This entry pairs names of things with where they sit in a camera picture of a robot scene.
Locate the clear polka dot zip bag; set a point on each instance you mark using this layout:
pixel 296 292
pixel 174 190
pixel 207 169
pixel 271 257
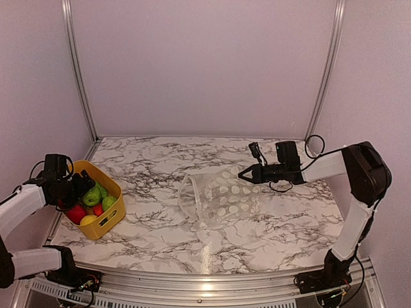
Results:
pixel 212 199

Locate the right aluminium frame post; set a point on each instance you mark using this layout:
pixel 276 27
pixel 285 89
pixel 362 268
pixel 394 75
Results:
pixel 334 43

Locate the fake orange carrot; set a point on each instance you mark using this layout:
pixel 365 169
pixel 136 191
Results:
pixel 98 210

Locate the left aluminium frame post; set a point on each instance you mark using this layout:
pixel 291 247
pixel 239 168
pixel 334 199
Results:
pixel 77 72

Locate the yellow plastic basket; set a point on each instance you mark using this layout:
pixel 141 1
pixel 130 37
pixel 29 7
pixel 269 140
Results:
pixel 110 217

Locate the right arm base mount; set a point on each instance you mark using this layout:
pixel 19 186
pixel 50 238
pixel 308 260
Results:
pixel 319 280

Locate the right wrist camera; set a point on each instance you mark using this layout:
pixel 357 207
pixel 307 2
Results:
pixel 257 154

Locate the aluminium frame post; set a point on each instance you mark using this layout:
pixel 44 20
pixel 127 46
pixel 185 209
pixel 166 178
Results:
pixel 334 43
pixel 77 72

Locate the fake yellow lemon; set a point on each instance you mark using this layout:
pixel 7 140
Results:
pixel 87 219

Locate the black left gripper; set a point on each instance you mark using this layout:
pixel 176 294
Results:
pixel 82 187

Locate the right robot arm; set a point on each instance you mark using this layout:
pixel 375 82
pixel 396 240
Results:
pixel 359 179

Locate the fake green cucumber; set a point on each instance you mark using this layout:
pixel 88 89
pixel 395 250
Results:
pixel 103 192

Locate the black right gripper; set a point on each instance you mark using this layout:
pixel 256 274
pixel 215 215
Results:
pixel 257 175

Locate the fake green apple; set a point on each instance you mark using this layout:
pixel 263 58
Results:
pixel 91 198
pixel 108 202

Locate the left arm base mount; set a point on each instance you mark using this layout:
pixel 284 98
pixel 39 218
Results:
pixel 76 278

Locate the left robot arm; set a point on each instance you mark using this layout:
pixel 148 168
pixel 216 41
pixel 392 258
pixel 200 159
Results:
pixel 56 185

